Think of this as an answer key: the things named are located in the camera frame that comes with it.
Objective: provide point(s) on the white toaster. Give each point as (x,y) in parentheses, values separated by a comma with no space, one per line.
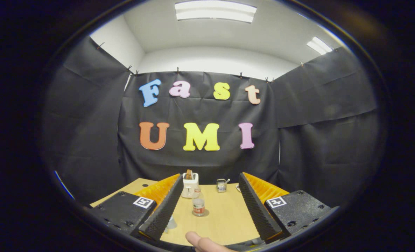
(188,187)

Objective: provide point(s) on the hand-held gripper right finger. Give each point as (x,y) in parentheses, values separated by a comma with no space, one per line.
(256,210)

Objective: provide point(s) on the wooden table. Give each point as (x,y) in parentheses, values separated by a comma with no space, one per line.
(221,224)

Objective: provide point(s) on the brown round coaster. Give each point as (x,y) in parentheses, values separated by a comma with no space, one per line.
(207,212)

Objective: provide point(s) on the brown toast slice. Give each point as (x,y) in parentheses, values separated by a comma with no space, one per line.
(189,174)

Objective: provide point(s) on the clear plastic juice bottle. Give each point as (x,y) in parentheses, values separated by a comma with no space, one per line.
(198,206)

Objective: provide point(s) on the wide ceiling light panel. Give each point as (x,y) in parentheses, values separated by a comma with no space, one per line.
(214,10)

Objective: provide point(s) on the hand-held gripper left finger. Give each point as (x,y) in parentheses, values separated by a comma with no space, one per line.
(163,213)

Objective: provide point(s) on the white cup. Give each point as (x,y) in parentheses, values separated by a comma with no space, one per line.
(171,223)

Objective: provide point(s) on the small ceiling light panel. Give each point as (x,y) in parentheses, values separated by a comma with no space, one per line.
(319,45)

